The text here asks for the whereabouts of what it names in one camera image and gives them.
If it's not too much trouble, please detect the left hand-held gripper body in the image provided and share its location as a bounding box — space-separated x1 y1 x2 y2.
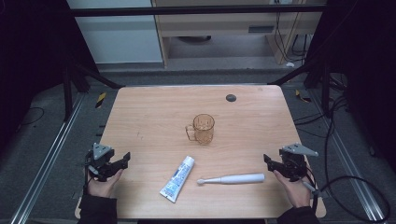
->
84 142 125 183

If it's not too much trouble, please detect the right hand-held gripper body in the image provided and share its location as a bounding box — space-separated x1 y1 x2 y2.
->
277 142 319 183

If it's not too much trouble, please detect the white electric toothbrush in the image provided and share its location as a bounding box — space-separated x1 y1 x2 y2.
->
196 173 266 187

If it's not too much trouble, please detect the white toothpaste tube blue print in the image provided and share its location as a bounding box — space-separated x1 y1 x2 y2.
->
159 155 196 204

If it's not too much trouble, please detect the amber transparent cup with handle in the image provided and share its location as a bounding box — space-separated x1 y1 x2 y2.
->
185 113 216 146

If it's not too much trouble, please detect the person's left hand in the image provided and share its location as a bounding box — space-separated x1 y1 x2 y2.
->
86 168 124 199

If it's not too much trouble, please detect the person's right hand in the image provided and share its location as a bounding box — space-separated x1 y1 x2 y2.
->
273 169 313 209

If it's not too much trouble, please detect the yellow black tape strip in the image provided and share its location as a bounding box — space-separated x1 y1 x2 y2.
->
94 91 107 109
294 89 313 104

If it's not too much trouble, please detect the black curtain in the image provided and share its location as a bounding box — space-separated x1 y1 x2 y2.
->
0 0 99 153
303 0 396 175

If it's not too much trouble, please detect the white cabinet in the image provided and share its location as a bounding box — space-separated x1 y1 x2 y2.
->
65 0 164 65

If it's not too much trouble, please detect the light wooden desk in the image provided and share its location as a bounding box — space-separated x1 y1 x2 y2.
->
150 0 327 68

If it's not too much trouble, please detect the black floor cables bundle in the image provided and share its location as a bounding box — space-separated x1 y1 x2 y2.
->
292 94 349 140

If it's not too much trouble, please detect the aluminium floor rail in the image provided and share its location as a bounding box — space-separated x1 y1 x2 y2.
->
307 89 388 223
8 92 87 224

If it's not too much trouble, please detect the black metal frame stand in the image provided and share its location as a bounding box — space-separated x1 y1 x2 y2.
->
61 55 126 123
267 58 332 119

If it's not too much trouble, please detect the thin black floor cable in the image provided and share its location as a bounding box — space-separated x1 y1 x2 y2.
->
19 106 46 128

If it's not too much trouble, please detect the black cable with grey plug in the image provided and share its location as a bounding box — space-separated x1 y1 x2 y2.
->
301 175 392 224

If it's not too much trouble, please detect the hanging black cables bundle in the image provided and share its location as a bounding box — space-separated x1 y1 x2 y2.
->
273 11 315 63

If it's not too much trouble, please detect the black horizontal frame bar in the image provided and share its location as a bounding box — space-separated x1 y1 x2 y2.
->
69 5 327 18

